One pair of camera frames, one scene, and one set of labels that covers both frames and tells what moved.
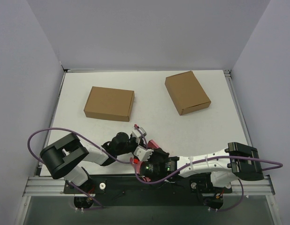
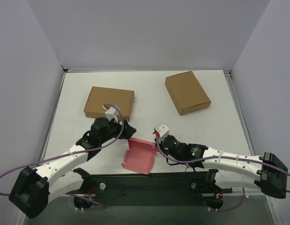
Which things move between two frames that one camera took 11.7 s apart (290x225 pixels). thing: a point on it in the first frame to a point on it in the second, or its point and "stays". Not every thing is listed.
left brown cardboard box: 110,103 stays
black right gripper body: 142,168 to 159,142
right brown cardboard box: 186,93 stays
